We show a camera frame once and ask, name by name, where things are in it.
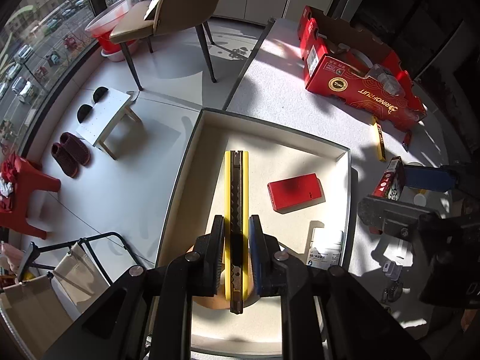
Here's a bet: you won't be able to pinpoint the yellow utility knife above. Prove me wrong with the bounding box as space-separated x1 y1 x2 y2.
371 115 388 163
224 150 250 315

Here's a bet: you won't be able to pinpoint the black folding canvas rack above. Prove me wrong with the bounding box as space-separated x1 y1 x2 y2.
0 230 154 360

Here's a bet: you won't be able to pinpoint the white pill bottle printed label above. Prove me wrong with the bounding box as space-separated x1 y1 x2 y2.
305 229 345 271

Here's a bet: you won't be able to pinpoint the beige chair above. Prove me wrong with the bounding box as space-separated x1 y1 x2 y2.
109 0 233 91

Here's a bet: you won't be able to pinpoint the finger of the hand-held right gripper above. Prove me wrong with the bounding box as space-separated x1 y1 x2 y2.
357 194 439 238
403 165 460 193

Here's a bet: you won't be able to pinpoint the white shallow tray box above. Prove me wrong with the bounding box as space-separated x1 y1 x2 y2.
148 107 357 359

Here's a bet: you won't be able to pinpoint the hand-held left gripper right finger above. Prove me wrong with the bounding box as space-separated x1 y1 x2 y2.
247 214 430 360

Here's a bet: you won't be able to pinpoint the stacked red white basins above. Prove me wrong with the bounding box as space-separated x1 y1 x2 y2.
84 0 139 62

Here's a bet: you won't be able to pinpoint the large brown tape roll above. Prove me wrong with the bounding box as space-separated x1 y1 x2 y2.
187 244 263 312

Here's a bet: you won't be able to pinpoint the small white stool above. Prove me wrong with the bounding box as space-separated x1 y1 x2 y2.
75 86 143 160

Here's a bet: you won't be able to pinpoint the clear plastic container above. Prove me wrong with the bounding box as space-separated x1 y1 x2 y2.
369 64 400 94

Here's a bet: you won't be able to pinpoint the red and white small pack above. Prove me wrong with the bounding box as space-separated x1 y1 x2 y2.
371 156 406 201

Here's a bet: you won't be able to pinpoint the red cardboard box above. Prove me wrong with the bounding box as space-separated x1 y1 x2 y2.
297 5 428 133

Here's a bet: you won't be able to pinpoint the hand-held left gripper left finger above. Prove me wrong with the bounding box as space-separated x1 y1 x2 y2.
45 214 227 360

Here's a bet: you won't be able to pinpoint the red plastic stool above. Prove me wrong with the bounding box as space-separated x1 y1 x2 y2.
0 152 62 241

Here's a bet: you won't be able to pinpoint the small white plastic item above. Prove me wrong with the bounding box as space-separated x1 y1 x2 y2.
384 260 404 280

